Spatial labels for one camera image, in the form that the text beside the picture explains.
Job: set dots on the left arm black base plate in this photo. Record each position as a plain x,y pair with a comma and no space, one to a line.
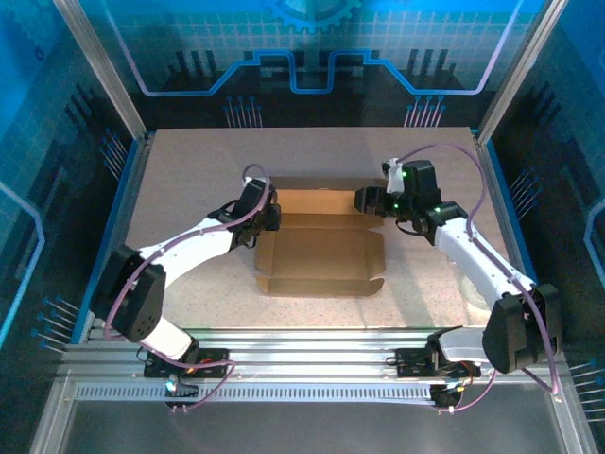
212,364

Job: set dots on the aluminium front frame rail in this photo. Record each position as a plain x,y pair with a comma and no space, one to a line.
307,350

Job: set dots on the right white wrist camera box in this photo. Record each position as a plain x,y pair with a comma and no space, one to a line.
392,175

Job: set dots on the brown cardboard paper box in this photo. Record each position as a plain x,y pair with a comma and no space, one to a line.
321,255

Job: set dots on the grey framed shelf panel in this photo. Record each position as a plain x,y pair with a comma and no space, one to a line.
307,425

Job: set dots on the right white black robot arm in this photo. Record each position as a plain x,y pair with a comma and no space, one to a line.
463,250

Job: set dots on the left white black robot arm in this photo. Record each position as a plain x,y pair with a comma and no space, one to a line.
189,241

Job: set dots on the aluminium side rail blue strip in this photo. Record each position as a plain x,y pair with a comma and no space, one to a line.
489,175
134,175

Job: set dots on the aluminium corner post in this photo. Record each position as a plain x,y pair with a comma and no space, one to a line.
522,61
97,61

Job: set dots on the white tape roll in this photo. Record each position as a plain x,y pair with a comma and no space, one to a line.
472,298

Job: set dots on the black controller box with LED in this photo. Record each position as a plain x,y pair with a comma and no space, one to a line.
186,390
446,397

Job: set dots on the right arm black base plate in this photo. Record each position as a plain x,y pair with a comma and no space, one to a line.
411,364

